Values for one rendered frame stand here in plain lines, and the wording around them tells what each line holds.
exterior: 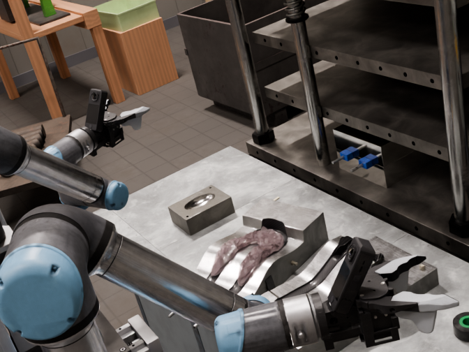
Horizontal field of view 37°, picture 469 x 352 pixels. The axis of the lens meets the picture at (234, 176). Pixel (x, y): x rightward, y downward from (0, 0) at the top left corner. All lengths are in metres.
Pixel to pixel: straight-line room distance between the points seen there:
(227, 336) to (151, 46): 5.63
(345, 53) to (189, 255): 0.90
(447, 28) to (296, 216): 0.77
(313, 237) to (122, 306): 1.69
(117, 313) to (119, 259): 2.64
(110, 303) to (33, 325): 2.86
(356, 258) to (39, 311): 0.45
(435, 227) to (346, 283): 1.39
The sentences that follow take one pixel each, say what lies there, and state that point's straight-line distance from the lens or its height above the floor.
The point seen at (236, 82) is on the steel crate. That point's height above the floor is 0.37.
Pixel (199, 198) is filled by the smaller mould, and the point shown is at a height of 0.86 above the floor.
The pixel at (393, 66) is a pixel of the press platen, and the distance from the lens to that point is 2.39.
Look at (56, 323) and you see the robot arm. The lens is 1.00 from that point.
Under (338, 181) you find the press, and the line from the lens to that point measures 2.77.
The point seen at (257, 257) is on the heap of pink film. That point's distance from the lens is 2.20.
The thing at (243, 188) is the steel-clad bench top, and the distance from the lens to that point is 2.83.
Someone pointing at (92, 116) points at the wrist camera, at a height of 1.49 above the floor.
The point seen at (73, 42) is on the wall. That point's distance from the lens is 8.16.
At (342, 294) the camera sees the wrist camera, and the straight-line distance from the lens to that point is 1.07.
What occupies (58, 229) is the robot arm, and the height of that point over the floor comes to 1.67.
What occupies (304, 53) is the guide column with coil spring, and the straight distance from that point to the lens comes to 2.70.
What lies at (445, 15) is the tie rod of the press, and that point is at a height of 1.51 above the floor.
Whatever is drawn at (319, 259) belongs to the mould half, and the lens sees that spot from 2.14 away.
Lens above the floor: 2.14
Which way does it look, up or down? 27 degrees down
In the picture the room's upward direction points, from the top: 14 degrees counter-clockwise
